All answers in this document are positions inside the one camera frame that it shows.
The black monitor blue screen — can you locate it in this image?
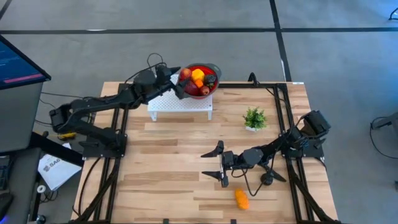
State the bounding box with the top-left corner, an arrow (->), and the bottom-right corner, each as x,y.
0,34 -> 52,91

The grey cabinet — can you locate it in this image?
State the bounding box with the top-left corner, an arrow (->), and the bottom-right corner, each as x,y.
0,81 -> 44,154

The white printed paper booklet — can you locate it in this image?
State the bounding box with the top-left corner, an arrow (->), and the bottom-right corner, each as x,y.
37,152 -> 83,192

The black aluminium table frame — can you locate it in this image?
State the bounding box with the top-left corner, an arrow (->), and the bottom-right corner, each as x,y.
71,81 -> 341,224

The white perforated shelf riser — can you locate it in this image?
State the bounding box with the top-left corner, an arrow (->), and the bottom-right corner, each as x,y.
147,73 -> 213,121

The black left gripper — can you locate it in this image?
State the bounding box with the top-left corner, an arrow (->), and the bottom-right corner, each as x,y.
154,63 -> 188,100

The grey object with black cable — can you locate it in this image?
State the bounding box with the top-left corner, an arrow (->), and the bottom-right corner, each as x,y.
369,112 -> 398,160

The yellow bell pepper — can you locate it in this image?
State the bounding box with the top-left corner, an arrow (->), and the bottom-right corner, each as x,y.
191,68 -> 206,82

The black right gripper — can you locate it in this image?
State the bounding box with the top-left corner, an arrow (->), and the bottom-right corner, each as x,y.
200,140 -> 246,188

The dark avocado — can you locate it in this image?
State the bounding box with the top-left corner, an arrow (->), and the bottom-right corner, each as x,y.
260,172 -> 274,187
204,73 -> 218,88

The red colander bowl grey rim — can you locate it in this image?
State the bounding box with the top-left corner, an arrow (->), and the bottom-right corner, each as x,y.
177,63 -> 222,100

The small green potted plant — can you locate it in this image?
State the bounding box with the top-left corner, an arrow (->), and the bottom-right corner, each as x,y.
242,106 -> 268,133

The black stand foot bar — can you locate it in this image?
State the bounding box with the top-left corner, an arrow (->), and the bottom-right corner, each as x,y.
29,132 -> 85,167

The black kitchen knife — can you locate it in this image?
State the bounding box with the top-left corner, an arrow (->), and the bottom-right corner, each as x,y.
262,164 -> 287,184

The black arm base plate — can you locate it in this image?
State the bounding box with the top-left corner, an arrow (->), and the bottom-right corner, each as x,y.
279,133 -> 325,159
82,133 -> 127,159

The orange yellow mango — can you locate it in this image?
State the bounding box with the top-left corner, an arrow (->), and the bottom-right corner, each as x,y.
234,188 -> 251,211

